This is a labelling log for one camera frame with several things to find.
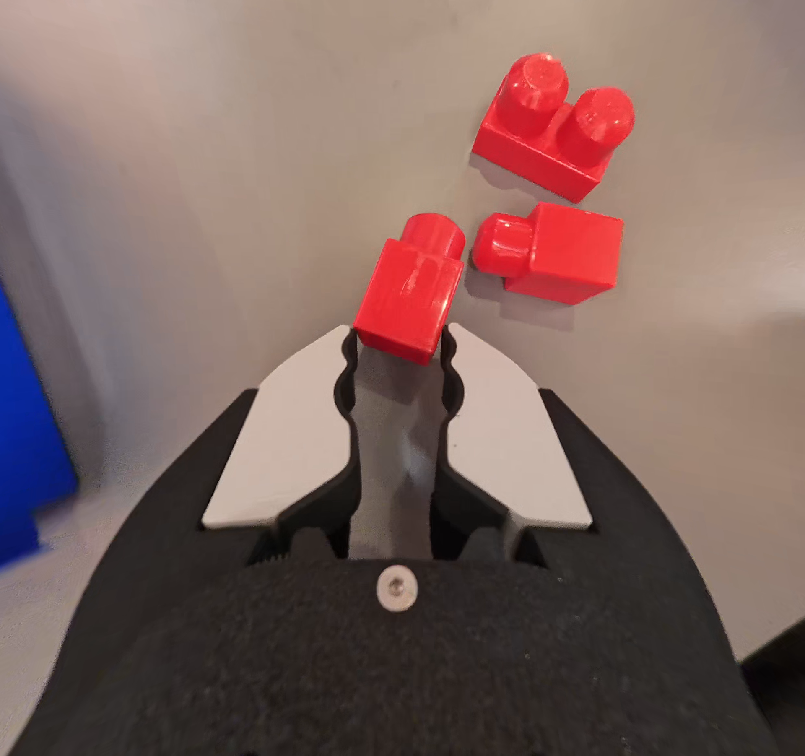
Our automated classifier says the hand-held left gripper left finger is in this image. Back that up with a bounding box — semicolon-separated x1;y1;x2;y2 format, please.
201;324;362;561

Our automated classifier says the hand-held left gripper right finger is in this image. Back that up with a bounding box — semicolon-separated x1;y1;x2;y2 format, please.
434;323;594;559

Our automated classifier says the red one-stud toy block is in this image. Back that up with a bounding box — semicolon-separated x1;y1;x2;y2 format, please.
472;201;625;307
352;212;467;367

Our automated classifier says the blue plastic bin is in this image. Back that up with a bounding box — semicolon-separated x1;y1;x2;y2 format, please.
0;278;79;571

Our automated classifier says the red two-stud toy block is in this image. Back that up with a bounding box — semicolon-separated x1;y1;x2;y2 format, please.
472;53;636;205

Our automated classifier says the person's dark clothing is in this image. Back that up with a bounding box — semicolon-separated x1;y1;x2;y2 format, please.
739;618;805;756

